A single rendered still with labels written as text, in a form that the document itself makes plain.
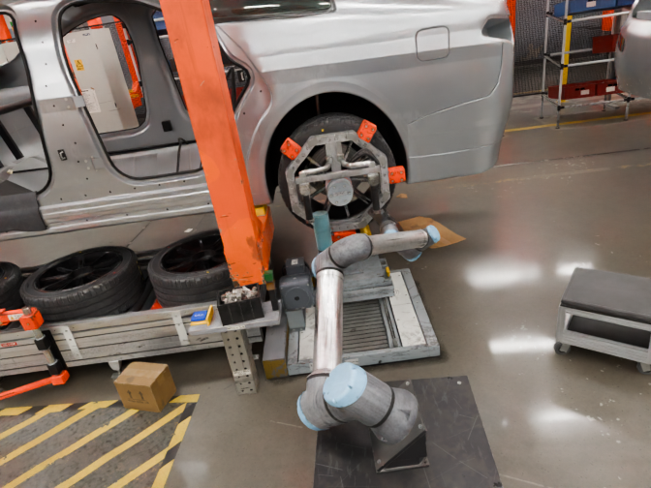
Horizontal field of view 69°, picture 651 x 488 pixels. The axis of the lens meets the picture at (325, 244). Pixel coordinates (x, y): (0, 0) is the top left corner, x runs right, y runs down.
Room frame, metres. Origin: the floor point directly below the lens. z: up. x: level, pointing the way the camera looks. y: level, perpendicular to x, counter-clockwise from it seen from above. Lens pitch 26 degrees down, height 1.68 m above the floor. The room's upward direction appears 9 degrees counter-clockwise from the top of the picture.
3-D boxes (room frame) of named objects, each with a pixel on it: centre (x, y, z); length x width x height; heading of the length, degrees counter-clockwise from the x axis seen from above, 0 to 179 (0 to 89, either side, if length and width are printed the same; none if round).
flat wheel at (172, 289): (2.59, 0.74, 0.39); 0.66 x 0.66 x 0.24
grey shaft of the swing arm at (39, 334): (2.15, 1.57, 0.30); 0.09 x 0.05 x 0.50; 88
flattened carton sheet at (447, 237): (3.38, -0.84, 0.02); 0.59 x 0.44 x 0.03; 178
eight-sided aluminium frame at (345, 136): (2.45, -0.12, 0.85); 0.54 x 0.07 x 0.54; 88
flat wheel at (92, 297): (2.62, 1.50, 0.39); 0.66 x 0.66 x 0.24
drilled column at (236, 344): (1.93, 0.51, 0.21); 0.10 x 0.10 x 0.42; 88
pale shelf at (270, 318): (1.93, 0.48, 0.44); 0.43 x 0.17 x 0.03; 88
